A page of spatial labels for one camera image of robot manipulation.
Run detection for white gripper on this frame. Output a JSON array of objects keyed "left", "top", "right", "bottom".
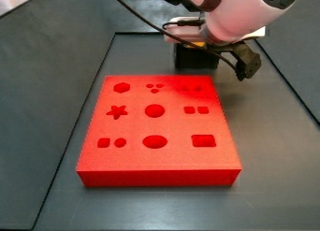
[{"left": 162, "top": 16, "right": 268, "bottom": 46}]

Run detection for yellow oval peg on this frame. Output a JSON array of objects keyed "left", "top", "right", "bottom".
[{"left": 182, "top": 42, "right": 206, "bottom": 49}]

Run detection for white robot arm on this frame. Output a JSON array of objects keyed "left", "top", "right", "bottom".
[{"left": 165, "top": 0, "right": 296, "bottom": 46}]

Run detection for black curved fixture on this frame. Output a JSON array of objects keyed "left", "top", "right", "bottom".
[{"left": 174, "top": 44, "right": 218, "bottom": 69}]

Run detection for red shape sorter block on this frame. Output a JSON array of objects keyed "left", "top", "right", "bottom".
[{"left": 76, "top": 76, "right": 242, "bottom": 187}]

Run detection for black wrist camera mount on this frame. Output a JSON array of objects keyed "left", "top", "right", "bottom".
[{"left": 207, "top": 41, "right": 261, "bottom": 81}]

